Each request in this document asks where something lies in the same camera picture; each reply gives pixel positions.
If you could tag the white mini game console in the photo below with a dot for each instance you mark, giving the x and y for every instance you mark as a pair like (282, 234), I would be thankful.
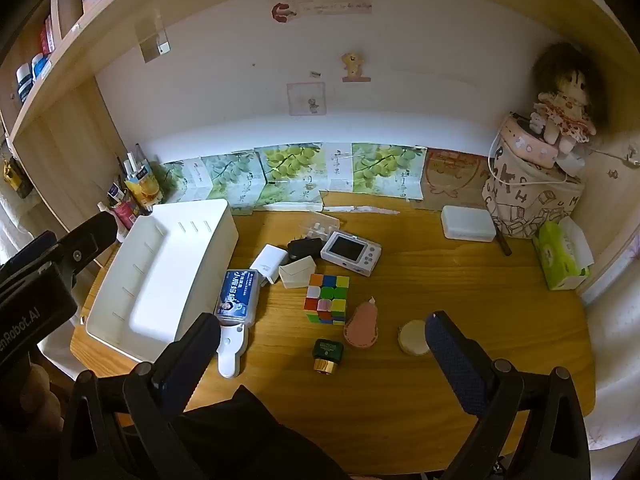
(350, 252)

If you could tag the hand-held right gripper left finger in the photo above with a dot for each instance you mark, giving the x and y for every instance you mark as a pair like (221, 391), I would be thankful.
(185, 365)

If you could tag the yellow hanging pouch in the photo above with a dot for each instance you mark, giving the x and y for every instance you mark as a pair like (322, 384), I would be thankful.
(12, 177)

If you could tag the letter print fabric bag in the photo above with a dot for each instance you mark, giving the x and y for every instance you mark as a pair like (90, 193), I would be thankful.
(530, 200)

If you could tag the white spray bottle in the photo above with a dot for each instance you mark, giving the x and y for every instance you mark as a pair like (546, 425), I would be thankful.
(102, 206)

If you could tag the white paper strip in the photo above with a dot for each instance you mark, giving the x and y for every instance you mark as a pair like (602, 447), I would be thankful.
(360, 208)

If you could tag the small clear plastic box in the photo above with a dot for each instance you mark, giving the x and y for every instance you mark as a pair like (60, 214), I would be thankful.
(325, 225)

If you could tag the red can pen holder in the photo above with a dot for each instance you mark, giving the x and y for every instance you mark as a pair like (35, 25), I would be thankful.
(125, 215)

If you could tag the colourful puzzle cube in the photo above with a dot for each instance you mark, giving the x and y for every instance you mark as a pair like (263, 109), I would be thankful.
(327, 300)

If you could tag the green tissue pack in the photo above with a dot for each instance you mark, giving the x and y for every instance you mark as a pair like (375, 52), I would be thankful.
(557, 255)

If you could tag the white lace curtain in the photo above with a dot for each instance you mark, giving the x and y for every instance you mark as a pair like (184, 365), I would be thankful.
(15, 240)

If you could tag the white bottle with blue label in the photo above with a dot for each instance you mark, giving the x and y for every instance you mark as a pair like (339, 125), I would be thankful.
(41, 66)
(22, 80)

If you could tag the brown stick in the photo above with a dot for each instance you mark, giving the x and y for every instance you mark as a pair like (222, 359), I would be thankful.
(504, 245)

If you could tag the pink correction tape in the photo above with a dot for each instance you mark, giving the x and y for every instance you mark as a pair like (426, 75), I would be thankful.
(361, 330)

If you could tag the brown haired rag doll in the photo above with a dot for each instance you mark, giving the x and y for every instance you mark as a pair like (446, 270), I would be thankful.
(565, 105)

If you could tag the yellow bear sticker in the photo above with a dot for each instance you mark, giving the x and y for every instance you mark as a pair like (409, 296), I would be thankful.
(354, 66)

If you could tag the round gold compact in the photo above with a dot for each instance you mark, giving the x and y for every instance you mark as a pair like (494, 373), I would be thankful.
(412, 337)

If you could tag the green bottle with gold cap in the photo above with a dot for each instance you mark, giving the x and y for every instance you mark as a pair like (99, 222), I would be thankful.
(327, 352)

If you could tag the white marker with dark cap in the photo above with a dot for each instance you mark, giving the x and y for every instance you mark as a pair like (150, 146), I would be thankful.
(137, 157)

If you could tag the white charger plug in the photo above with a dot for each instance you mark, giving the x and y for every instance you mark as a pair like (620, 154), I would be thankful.
(267, 260)

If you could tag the person's left hand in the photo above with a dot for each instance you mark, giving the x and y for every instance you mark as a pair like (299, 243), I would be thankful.
(42, 395)

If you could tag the red packet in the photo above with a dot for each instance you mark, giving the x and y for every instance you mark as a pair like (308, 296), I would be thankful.
(47, 35)

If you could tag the square sketch paper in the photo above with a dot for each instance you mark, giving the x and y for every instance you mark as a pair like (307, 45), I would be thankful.
(306, 99)

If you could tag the white plastic storage bin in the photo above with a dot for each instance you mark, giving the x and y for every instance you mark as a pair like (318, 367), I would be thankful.
(165, 270)

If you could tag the brown printed paper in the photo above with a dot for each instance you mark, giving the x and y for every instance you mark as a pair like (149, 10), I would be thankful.
(455, 175)

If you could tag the short white marker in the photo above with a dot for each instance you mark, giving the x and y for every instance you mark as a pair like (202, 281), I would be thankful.
(130, 165)

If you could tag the pink round box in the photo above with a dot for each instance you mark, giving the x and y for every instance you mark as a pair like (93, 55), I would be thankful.
(525, 142)

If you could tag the yellow orange carton pen holder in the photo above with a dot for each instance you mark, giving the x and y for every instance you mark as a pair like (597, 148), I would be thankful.
(145, 190)

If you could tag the small beige box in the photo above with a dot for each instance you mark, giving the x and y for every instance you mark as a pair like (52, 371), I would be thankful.
(297, 275)

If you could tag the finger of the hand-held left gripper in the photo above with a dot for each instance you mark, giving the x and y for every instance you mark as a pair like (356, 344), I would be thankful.
(27, 252)
(95, 240)

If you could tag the white rectangular soap box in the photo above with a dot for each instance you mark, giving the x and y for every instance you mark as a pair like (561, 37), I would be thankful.
(467, 222)

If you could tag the black charger plug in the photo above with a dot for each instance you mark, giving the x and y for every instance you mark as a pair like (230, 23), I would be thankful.
(305, 248)

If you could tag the grape print paper sheet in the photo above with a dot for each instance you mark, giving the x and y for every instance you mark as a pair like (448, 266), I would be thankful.
(287, 165)
(380, 165)
(175, 180)
(230, 172)

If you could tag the clear tape patch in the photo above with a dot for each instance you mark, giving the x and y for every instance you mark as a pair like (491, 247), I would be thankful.
(155, 42)

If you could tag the blue and white card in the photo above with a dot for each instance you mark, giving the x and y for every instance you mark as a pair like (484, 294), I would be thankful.
(116, 192)

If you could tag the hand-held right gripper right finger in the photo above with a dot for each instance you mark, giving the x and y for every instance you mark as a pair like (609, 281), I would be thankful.
(455, 365)

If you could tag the red wall sticker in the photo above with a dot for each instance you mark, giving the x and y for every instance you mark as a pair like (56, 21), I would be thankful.
(281, 12)

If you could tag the dark clothing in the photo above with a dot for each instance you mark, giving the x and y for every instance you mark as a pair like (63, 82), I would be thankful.
(250, 435)

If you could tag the clear box with blue label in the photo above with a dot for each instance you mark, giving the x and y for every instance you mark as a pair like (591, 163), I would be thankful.
(237, 295)

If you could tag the wooden desk hutch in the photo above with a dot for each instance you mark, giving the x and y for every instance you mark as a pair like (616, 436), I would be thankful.
(75, 125)

